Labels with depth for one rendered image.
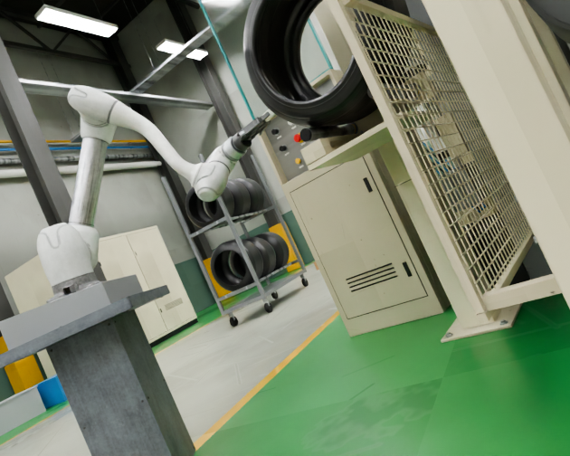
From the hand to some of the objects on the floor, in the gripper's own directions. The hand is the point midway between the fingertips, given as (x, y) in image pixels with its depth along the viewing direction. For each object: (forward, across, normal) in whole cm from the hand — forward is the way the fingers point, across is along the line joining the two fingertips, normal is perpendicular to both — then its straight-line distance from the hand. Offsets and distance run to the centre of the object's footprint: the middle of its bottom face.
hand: (270, 112), depth 175 cm
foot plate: (+13, +32, +110) cm, 115 cm away
